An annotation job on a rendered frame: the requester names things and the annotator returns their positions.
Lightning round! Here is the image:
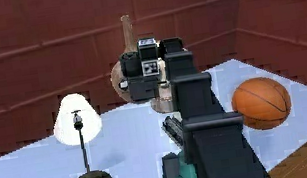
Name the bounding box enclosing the black ribbed remote control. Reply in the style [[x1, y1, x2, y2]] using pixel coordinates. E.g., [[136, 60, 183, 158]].
[[160, 113, 188, 152]]

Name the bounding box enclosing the orange basketball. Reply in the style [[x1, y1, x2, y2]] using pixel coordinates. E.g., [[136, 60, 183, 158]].
[[227, 72, 295, 135]]

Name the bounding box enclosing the teal and grey object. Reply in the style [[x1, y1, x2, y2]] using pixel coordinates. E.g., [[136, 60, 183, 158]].
[[158, 148, 199, 178]]

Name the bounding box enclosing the white shade table lamp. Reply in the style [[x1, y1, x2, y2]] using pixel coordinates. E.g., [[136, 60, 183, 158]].
[[48, 89, 113, 178]]

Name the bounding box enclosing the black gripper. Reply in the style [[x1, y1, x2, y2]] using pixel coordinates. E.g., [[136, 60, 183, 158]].
[[113, 48, 162, 106]]

